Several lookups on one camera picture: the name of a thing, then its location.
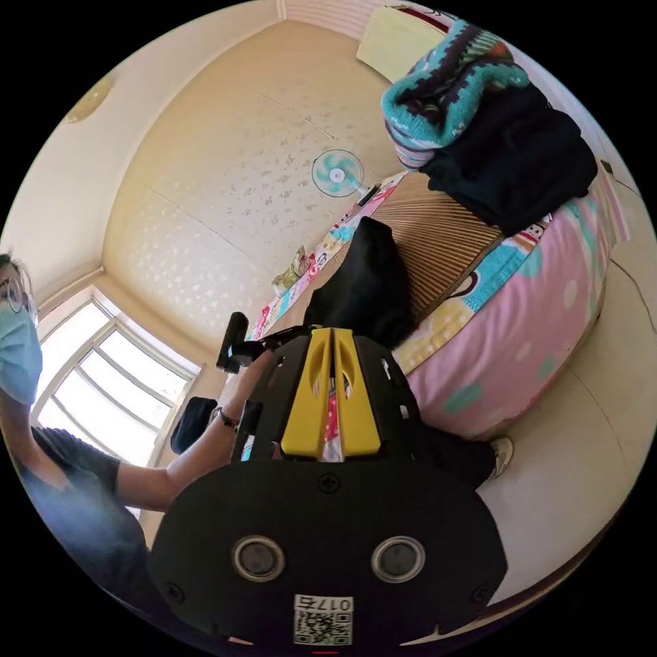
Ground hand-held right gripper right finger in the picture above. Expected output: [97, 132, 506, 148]
[333, 328, 383, 457]

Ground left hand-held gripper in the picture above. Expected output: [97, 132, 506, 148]
[227, 324, 315, 372]

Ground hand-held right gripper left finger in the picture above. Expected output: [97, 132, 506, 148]
[281, 328, 333, 459]

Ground black pants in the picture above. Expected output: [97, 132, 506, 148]
[301, 215, 417, 351]

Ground person's left forearm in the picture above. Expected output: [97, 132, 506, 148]
[116, 408, 241, 514]

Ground person's left hand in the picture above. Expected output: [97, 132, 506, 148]
[219, 350, 274, 427]

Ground bed with woven mat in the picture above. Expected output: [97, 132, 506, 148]
[245, 169, 633, 442]

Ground window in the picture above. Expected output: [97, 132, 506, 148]
[29, 296, 202, 465]

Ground teal standing fan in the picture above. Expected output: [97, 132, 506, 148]
[311, 148, 382, 207]

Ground person's body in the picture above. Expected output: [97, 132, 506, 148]
[0, 251, 515, 619]

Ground pile of clothes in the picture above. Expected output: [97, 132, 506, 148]
[380, 16, 600, 238]

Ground round ceiling lamp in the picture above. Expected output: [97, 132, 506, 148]
[63, 75, 114, 125]

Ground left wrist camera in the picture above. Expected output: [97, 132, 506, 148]
[215, 311, 250, 374]

